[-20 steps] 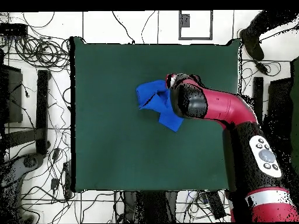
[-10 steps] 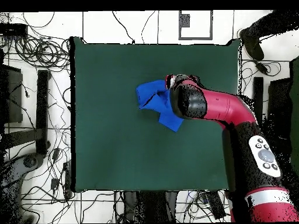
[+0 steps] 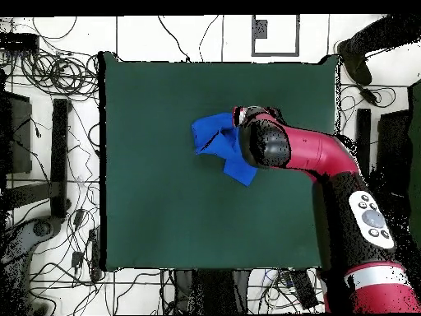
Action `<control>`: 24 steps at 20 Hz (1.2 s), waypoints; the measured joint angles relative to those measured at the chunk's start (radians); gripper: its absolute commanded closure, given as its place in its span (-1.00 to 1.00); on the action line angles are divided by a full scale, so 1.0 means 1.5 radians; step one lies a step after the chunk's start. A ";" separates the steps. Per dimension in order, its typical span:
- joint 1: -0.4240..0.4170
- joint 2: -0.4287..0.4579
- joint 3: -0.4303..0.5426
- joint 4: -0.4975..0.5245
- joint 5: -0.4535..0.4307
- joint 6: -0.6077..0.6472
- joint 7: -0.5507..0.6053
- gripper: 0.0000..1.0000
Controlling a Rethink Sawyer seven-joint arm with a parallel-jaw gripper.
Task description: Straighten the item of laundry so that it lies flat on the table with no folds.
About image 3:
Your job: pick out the small black adapter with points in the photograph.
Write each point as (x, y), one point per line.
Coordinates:
(77, 260)

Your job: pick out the grey stand foot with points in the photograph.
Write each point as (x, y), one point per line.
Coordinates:
(19, 243)

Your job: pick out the blue shirt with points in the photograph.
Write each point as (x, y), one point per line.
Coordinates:
(213, 135)

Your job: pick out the black power adapter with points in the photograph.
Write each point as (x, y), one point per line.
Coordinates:
(369, 96)

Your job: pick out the person's leg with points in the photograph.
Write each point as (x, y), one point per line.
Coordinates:
(391, 31)

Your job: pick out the person's shoe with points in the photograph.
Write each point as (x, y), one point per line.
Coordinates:
(357, 65)

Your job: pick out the black electronics box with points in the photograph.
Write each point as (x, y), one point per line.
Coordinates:
(18, 42)

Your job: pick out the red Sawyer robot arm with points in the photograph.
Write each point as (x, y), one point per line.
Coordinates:
(315, 151)

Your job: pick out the dark green table cloth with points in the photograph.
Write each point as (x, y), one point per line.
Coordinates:
(164, 214)

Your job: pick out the long black stand bar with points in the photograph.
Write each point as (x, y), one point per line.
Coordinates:
(59, 158)
(363, 131)

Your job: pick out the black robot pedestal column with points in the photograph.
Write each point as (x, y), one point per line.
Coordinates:
(210, 293)

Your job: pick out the black power strip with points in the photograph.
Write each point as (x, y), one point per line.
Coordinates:
(304, 289)
(95, 253)

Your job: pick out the grey square floor frame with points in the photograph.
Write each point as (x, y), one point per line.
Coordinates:
(260, 29)

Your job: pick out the black cabinet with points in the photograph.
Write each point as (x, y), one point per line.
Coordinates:
(19, 138)
(393, 148)

